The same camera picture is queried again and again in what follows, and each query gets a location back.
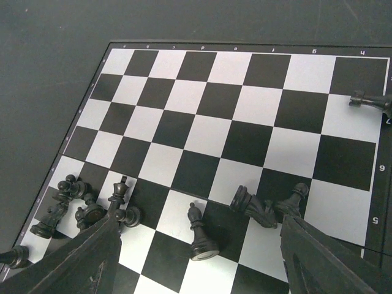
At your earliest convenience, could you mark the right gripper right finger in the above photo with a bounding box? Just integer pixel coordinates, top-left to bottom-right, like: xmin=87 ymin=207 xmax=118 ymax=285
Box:
xmin=281 ymin=214 xmax=391 ymax=293

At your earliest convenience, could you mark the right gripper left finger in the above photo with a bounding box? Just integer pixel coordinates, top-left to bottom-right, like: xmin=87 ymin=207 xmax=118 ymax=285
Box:
xmin=1 ymin=216 xmax=121 ymax=293

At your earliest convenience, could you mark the black pawn by knight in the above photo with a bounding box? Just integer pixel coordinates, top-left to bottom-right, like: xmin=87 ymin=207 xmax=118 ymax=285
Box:
xmin=273 ymin=183 xmax=309 ymax=217

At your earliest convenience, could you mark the black piece cluster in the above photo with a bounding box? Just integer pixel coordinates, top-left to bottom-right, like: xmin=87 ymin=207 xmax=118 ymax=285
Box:
xmin=29 ymin=175 xmax=141 ymax=239

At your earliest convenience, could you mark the black rook in corner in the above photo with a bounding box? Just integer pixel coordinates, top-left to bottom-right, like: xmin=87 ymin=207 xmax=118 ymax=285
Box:
xmin=0 ymin=245 xmax=29 ymax=270

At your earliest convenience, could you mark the black knight lying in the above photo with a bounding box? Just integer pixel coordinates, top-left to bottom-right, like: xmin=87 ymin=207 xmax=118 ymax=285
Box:
xmin=230 ymin=185 xmax=277 ymax=229

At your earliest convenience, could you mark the black king lying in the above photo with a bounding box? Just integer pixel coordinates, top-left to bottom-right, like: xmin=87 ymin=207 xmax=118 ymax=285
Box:
xmin=108 ymin=175 xmax=129 ymax=216

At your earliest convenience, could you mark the black bishop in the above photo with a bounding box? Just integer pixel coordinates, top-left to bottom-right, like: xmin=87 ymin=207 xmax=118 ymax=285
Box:
xmin=187 ymin=202 xmax=220 ymax=262

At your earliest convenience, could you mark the black and white chessboard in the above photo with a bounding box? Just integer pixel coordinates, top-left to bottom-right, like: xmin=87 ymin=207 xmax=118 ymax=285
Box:
xmin=17 ymin=42 xmax=391 ymax=293

